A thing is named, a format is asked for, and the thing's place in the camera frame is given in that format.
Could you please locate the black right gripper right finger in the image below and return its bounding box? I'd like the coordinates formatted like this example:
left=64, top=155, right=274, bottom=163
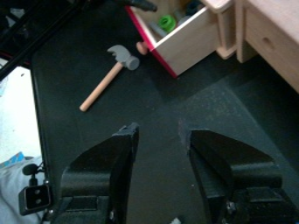
left=178, top=118, right=299, bottom=224

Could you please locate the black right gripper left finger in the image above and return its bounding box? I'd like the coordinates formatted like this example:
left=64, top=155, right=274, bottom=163
left=51, top=122, right=140, bottom=224

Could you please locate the grey toy screw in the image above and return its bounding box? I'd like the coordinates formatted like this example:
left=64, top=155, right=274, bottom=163
left=148, top=22, right=168, bottom=39

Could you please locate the blue toy screw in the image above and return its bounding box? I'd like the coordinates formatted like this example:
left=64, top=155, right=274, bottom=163
left=183, top=0, right=206, bottom=17

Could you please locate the small black clamp device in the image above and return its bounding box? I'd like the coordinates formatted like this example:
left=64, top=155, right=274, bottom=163
left=18, top=163, right=52, bottom=216

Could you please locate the white cloth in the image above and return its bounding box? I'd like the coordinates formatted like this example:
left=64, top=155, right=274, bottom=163
left=0, top=156, right=52, bottom=224

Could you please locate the wooden toy hammer grey head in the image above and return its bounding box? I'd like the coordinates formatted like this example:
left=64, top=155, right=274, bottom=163
left=79, top=44, right=140, bottom=113

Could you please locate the wooden drawer with red front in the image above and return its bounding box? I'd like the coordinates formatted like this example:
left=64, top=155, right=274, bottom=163
left=126, top=0, right=222, bottom=79

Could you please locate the light wooden toy workbench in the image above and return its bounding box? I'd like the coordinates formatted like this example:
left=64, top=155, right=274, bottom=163
left=200, top=0, right=299, bottom=94

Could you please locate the green toy nut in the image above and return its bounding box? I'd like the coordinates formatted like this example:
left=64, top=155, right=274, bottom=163
left=156, top=15, right=178, bottom=32

